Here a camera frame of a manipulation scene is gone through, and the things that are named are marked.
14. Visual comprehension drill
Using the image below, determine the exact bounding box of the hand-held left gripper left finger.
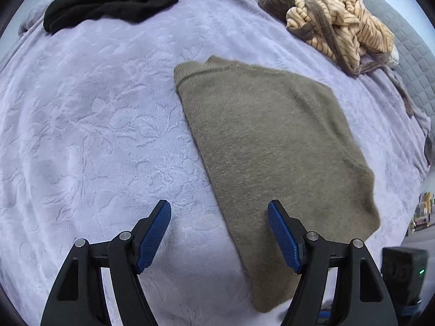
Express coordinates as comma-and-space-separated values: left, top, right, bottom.
40, 200, 172, 326

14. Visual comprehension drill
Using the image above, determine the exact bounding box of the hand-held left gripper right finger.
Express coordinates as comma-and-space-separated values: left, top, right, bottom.
267, 200, 398, 326

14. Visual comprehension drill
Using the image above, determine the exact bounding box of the taupe knit sweater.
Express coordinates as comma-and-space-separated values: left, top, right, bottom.
173, 55, 380, 313

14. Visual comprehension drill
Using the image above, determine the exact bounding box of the yellow and white object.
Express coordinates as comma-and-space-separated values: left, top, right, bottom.
409, 192, 434, 236

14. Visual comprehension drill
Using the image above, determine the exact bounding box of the lavender embossed blanket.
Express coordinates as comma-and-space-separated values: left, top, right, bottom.
0, 0, 433, 326

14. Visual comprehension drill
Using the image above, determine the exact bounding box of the striped cream and brown garment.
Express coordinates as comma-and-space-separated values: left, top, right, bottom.
257, 0, 416, 117

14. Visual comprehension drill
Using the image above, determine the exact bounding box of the black garment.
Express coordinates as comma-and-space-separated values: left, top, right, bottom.
43, 0, 206, 35

